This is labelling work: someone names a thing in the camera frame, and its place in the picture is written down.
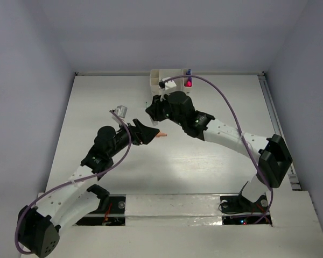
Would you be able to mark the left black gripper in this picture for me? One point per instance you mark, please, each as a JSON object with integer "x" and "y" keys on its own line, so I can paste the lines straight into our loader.
{"x": 141, "y": 134}

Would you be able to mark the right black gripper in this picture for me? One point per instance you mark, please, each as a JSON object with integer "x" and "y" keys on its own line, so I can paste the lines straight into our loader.
{"x": 155, "y": 109}

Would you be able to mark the black pink highlighter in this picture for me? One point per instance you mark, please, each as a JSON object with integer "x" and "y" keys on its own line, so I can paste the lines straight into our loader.
{"x": 188, "y": 84}

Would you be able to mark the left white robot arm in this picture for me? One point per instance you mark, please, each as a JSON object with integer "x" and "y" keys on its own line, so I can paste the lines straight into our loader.
{"x": 40, "y": 224}

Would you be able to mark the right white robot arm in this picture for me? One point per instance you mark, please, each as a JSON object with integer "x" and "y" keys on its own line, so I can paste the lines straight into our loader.
{"x": 270, "y": 156}

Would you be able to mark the orange highlighter pen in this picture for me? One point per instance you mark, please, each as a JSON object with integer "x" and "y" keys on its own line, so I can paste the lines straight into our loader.
{"x": 161, "y": 135}

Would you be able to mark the silver foil strip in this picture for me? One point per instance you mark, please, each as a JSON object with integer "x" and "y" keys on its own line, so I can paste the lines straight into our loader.
{"x": 173, "y": 210}

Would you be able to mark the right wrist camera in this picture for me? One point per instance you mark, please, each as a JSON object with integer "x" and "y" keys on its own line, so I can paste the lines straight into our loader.
{"x": 167, "y": 85}

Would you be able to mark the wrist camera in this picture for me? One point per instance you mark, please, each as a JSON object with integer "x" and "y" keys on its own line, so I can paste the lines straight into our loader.
{"x": 167, "y": 85}
{"x": 119, "y": 113}

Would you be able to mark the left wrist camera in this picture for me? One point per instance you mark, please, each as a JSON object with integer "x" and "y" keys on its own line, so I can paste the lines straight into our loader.
{"x": 119, "y": 113}

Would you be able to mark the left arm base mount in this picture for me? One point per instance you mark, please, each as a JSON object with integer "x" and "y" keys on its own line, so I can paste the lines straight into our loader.
{"x": 112, "y": 215}

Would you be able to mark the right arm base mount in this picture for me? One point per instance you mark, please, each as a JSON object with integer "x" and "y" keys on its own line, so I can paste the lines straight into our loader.
{"x": 236, "y": 212}

